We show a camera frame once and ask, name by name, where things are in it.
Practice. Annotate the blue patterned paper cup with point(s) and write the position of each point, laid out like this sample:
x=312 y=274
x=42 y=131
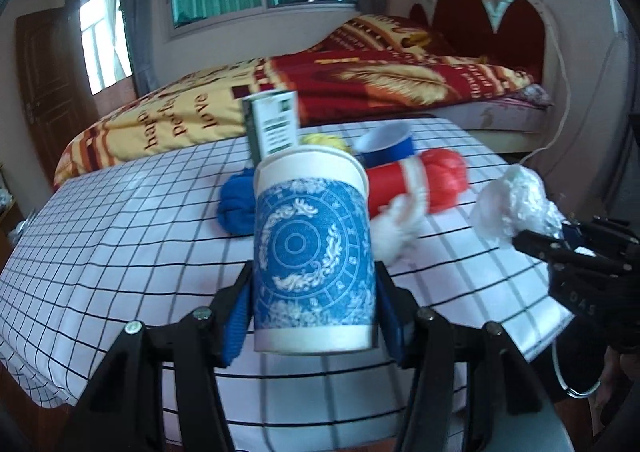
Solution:
x=312 y=252

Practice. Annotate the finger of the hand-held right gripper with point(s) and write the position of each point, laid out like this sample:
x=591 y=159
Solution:
x=572 y=233
x=535 y=243

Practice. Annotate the red and yellow pillow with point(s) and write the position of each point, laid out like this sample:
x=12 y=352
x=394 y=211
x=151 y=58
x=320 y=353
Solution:
x=380 y=31

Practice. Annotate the green milk carton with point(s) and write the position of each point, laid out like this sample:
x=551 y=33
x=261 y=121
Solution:
x=272 y=126

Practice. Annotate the red plastic bag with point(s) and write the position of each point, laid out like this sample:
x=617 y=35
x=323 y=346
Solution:
x=440 y=179

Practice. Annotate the small window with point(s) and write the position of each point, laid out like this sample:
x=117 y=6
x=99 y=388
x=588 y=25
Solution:
x=102 y=39

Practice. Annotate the clear plastic bag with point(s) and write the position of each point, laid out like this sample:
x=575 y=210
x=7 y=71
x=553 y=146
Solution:
x=515 y=204

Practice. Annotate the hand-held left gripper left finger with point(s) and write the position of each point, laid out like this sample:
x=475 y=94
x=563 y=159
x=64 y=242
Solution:
x=234 y=329

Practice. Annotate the red heart-shaped headboard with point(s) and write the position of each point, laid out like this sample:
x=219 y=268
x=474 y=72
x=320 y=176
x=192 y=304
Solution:
x=470 y=16

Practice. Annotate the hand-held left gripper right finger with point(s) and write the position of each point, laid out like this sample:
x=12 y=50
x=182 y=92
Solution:
x=395 y=329

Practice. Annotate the floral mattress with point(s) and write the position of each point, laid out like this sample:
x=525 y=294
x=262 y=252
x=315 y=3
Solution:
x=500 y=114

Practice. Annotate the plain blue paper cup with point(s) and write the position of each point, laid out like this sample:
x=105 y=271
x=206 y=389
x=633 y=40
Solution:
x=387 y=147

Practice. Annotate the person's right hand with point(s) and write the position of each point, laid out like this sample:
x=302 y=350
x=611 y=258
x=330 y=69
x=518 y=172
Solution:
x=610 y=387

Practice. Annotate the yellow cloth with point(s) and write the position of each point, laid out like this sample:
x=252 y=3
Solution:
x=325 y=140

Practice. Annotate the white tissue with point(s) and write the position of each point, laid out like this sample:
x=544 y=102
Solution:
x=397 y=227

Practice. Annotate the grey curtain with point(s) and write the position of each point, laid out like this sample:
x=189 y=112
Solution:
x=137 y=11

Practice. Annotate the checked tablecloth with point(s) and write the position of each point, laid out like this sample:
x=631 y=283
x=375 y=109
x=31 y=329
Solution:
x=125 y=252

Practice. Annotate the blue cloth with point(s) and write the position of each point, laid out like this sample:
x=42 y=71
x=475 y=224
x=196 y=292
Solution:
x=237 y=204

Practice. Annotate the brown wooden door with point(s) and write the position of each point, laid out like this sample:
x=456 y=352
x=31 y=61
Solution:
x=52 y=86

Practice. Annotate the red and yellow printed blanket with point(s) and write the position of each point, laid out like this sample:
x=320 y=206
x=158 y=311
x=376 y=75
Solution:
x=210 y=101

